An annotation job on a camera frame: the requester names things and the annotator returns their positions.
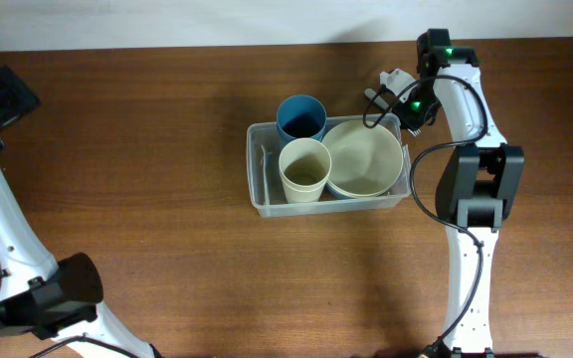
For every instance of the blue bowl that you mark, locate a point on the blue bowl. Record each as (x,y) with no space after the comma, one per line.
(341,194)

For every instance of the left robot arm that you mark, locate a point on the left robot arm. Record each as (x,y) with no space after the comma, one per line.
(61,301)

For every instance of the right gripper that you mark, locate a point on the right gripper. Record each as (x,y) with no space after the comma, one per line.
(409,120)

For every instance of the cream bowl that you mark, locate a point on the cream bowl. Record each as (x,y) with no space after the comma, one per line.
(354,147)
(363,182)

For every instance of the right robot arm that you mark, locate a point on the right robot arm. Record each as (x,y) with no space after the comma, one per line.
(477,188)

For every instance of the white plastic spoon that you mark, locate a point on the white plastic spoon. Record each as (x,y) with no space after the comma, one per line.
(264,163)

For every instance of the white plastic fork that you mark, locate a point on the white plastic fork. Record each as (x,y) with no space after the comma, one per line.
(383,104)

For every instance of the blue cup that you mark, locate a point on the blue cup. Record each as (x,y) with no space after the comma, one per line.
(301,112)
(285,137)

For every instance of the cream cup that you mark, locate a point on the cream cup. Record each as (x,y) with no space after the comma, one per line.
(302,194)
(305,164)

